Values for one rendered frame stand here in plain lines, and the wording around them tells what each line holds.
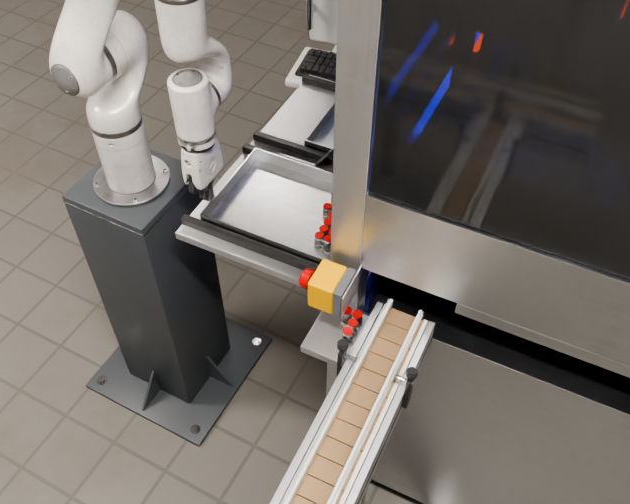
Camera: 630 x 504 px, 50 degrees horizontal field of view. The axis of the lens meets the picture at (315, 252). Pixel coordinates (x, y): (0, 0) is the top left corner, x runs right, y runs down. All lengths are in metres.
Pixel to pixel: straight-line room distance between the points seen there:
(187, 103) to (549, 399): 0.93
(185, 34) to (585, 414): 1.05
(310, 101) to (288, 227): 0.49
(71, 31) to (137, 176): 0.40
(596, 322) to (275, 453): 1.28
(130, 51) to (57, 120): 2.00
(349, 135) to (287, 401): 1.36
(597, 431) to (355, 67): 0.88
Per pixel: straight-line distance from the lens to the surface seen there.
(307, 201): 1.64
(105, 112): 1.60
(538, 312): 1.26
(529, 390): 1.45
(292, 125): 1.87
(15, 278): 2.85
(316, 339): 1.39
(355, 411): 1.26
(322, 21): 2.30
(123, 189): 1.73
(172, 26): 1.31
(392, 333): 1.35
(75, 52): 1.47
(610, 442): 1.53
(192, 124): 1.44
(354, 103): 1.08
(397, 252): 1.26
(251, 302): 2.56
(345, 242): 1.30
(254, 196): 1.66
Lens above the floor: 2.04
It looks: 49 degrees down
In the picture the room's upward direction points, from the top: straight up
